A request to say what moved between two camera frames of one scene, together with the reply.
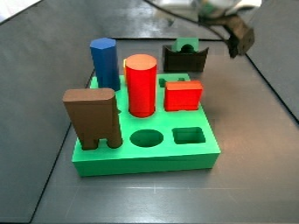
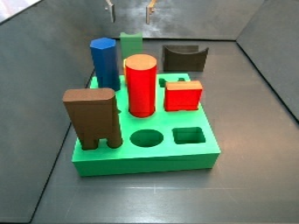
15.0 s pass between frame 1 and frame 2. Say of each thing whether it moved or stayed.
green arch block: moved
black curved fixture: stayed
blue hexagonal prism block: stayed
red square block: stayed
